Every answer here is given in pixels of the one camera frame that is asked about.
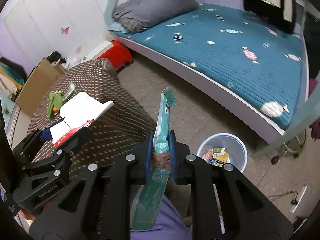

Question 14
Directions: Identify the white red carton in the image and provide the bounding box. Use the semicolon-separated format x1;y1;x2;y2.
50;92;114;148

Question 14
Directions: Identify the teal snack wrapper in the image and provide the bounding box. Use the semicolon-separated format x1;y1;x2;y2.
130;87;176;230

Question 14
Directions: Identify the yellow white medicine box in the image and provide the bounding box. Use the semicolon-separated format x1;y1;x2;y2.
213;153;229;164

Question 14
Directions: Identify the light blue trash bin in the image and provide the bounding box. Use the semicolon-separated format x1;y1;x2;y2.
196;133;248;173

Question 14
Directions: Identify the person's left hand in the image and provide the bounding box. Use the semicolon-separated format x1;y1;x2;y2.
19;209;42;221

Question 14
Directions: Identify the green crumpled wrapper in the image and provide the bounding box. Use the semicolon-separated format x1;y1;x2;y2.
47;91;63;119

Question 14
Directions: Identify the cardboard box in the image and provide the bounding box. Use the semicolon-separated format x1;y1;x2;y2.
15;58;66;117

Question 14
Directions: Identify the purple trouser leg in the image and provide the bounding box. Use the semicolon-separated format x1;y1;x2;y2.
130;185;192;239

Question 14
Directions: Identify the white power strip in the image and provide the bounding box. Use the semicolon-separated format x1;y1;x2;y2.
290;185;308;213

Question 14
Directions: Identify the brown polka dot tablecloth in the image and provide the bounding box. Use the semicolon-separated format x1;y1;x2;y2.
28;59;156;178

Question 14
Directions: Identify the purple swivel stool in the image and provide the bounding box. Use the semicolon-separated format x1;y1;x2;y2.
271;79;319;165

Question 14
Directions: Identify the red storage stool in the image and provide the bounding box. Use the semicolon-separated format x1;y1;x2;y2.
98;40;133;71

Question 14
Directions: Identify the teal candy print mattress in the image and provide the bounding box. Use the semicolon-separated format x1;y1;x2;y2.
119;4;303;129

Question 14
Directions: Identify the grey folded duvet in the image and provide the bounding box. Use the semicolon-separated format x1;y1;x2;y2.
112;0;198;33

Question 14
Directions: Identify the black hanging garment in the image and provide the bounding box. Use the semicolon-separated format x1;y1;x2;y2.
243;0;296;34

